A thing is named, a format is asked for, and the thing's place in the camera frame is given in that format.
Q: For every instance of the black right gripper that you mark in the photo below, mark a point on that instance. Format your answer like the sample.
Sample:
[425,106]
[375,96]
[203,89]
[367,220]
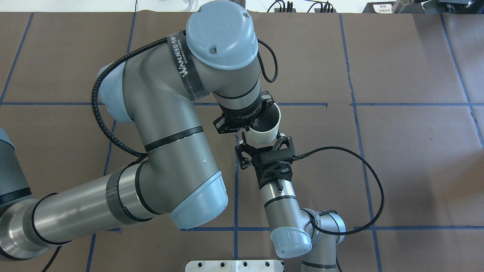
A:
[245,156]

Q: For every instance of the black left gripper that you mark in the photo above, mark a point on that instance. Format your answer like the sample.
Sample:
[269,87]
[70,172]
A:
[239,115]

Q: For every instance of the white ribbed HOME mug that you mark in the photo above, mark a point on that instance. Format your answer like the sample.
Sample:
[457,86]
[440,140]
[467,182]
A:
[264,130]

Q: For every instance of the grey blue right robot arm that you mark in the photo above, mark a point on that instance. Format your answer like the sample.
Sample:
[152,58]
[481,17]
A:
[310,234]

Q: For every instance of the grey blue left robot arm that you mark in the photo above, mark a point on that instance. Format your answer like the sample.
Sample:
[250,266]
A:
[143,103]

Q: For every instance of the white metal base plate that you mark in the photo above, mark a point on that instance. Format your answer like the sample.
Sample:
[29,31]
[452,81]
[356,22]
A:
[235,266]

